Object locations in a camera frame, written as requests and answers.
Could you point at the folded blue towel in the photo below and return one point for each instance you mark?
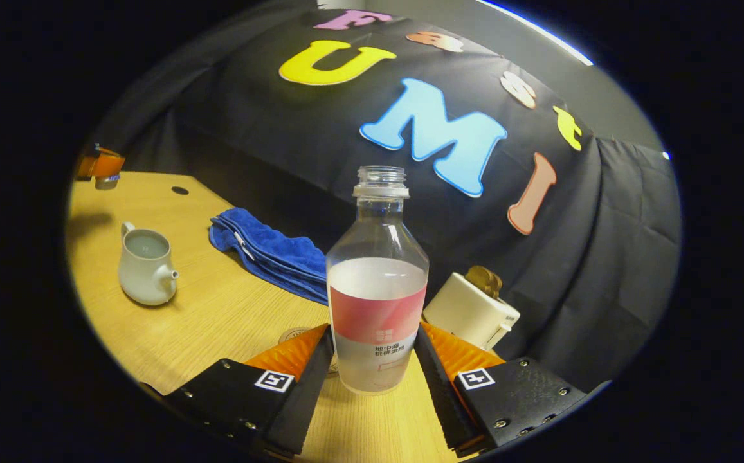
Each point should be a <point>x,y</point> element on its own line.
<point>275,254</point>

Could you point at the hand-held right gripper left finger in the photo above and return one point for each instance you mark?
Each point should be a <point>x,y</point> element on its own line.
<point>307,392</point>

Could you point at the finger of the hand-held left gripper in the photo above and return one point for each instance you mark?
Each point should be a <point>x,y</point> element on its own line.
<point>109,164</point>
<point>85,168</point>

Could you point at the white ceramic teacup with spout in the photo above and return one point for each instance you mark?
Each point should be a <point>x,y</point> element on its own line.
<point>143,276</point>

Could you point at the black backdrop cloth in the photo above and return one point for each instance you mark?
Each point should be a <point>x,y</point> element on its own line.
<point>320,141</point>

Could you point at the round wooden coaster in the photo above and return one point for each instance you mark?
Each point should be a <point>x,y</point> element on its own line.
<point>294,335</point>

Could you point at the clear water bottle red label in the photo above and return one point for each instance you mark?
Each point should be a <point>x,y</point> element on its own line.
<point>377,315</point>

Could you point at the brown toast slice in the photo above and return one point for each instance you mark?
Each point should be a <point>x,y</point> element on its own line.
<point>478,278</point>
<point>495,284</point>

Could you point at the white toaster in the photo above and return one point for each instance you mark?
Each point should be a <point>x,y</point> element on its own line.
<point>468,312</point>

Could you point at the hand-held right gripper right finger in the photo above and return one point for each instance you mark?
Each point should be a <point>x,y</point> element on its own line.
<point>436,392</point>

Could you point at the white teacup lid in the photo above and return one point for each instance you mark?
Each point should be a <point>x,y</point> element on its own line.
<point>107,182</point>

